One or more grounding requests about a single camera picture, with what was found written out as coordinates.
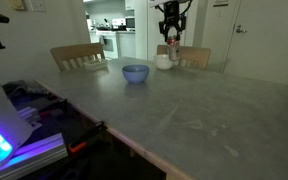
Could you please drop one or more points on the white robot base blue lights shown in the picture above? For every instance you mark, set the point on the white robot base blue lights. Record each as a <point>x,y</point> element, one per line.
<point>0,110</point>

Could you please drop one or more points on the white bowl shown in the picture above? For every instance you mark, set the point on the white bowl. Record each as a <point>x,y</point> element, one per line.
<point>163,62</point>

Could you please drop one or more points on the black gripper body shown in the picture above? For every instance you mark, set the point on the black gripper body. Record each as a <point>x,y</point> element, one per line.
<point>172,11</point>

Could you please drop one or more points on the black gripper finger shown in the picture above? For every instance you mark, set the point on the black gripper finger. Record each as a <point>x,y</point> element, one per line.
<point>183,25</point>
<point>164,28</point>

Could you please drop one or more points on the white power strip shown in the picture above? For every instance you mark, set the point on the white power strip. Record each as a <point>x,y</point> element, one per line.
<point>29,115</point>

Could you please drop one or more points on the white countertop appliance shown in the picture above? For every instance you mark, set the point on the white countertop appliance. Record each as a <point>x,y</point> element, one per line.
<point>118,23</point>

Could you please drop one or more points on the clear plastic container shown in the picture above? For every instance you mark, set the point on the clear plastic container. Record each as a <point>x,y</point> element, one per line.
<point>95,65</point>

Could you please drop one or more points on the red and silver soda can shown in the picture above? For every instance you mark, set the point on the red and silver soda can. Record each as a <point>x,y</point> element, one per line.
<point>174,50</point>

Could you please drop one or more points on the blue bowl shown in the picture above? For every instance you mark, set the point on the blue bowl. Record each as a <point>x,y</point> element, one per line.
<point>135,75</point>

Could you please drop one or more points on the round beige thermostat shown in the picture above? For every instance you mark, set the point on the round beige thermostat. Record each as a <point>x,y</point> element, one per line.
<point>17,4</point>

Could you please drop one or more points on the white oven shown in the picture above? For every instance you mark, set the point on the white oven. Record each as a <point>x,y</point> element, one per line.
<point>110,43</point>

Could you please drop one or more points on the microwave oven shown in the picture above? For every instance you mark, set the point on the microwave oven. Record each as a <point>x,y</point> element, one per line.
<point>130,23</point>

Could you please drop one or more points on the small wall sign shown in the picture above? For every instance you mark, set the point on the small wall sign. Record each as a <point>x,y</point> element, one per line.
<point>220,3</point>

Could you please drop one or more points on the hanging dish towel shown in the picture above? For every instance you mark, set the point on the hanging dish towel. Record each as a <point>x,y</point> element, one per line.
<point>101,40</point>

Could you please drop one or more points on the white closet door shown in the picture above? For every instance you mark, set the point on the white closet door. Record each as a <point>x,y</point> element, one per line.
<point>152,23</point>

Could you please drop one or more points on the metal mounting plate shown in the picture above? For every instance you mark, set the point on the metal mounting plate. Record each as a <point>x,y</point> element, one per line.
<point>40,150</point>

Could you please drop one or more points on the white kitchen cabinet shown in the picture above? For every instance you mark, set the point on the white kitchen cabinet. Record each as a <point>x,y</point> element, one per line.
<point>126,45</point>

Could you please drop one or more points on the wooden slat-back chair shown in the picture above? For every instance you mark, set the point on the wooden slat-back chair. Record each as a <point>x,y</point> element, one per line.
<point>194,53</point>
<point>74,50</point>

